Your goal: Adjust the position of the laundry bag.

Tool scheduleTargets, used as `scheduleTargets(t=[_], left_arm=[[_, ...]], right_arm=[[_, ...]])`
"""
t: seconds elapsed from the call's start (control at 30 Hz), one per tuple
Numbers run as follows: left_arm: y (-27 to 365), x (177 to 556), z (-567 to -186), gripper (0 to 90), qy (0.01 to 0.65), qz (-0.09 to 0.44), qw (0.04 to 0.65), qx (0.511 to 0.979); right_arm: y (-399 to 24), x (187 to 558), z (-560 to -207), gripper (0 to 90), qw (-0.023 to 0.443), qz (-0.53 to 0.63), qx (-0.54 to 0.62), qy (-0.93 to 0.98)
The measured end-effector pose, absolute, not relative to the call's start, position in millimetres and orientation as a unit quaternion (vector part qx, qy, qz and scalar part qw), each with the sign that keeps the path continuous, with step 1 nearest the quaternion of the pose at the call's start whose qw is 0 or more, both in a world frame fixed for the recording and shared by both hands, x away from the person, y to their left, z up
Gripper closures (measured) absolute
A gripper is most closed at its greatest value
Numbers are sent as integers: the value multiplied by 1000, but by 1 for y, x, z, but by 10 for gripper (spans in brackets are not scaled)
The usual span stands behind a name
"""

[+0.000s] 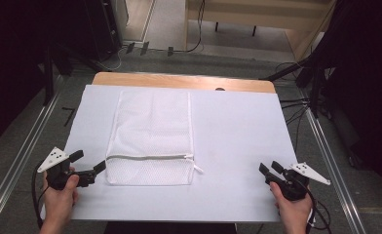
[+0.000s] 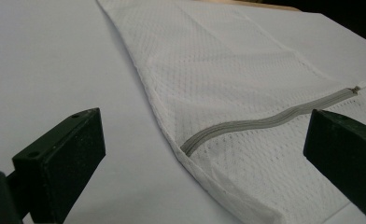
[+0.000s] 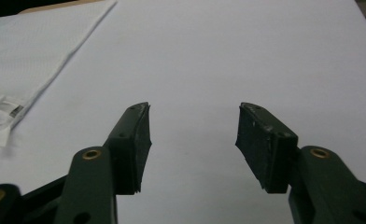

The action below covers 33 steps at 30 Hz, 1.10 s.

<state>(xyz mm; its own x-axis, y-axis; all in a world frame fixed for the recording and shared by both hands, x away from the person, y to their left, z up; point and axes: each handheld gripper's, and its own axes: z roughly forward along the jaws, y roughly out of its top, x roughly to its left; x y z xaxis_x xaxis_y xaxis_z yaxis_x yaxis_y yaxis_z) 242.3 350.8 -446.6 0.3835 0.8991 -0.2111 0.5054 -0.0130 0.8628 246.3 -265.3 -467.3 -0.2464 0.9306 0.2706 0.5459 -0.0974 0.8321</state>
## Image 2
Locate white mesh laundry bag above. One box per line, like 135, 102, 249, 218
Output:
96, 0, 366, 224

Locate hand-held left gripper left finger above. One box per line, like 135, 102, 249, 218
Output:
11, 107, 106, 224

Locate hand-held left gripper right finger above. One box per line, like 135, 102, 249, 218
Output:
303, 108, 366, 224

